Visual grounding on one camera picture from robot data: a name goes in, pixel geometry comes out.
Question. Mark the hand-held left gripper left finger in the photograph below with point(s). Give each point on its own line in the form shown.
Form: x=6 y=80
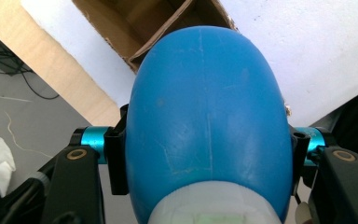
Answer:
x=118 y=155

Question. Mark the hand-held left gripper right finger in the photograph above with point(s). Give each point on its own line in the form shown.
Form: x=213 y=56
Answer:
x=303 y=146

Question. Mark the blue bottle with white cap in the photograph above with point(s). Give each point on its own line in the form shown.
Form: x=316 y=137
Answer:
x=208 y=109

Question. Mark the blue cardboard box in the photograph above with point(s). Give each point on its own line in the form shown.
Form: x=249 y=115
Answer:
x=143 y=21

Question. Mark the dark cloth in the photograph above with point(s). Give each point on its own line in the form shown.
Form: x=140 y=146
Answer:
x=354 y=124

